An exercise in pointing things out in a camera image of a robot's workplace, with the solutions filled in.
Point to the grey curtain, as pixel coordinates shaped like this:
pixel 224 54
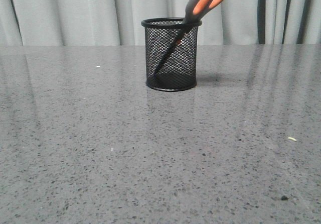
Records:
pixel 118 22

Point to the black orange scissors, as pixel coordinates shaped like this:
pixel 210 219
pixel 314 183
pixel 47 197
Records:
pixel 194 12

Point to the black mesh pen bucket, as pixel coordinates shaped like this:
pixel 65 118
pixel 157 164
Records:
pixel 179 71

